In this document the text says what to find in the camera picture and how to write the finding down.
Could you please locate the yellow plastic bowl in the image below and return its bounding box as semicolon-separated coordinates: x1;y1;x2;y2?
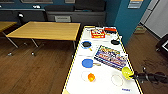
121;66;134;80

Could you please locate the orange fruit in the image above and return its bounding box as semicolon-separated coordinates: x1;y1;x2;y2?
87;73;96;83

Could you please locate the colourful board game box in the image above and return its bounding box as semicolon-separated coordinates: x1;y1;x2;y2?
93;44;129;71

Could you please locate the yellow air hockey table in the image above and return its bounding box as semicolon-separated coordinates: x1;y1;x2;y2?
61;24;144;94

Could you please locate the black wheeled cart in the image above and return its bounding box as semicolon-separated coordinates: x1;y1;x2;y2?
156;33;168;60

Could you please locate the black plastic bowl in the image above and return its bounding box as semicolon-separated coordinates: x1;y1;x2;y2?
110;39;121;46

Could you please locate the brown cardboard box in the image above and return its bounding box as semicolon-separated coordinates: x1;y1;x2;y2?
134;24;147;35

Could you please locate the blue plastic bowl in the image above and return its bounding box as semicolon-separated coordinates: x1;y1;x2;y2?
81;58;96;69

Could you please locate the red black game box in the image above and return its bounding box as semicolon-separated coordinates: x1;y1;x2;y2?
103;26;118;35

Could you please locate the red snack packet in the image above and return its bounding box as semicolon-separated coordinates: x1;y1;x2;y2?
90;28;106;39

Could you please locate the yellow framed pillar sign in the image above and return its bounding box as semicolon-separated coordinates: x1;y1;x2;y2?
128;0;144;9

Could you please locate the dark grey sofa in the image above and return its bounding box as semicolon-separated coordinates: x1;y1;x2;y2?
44;0;108;24
0;8;48;24

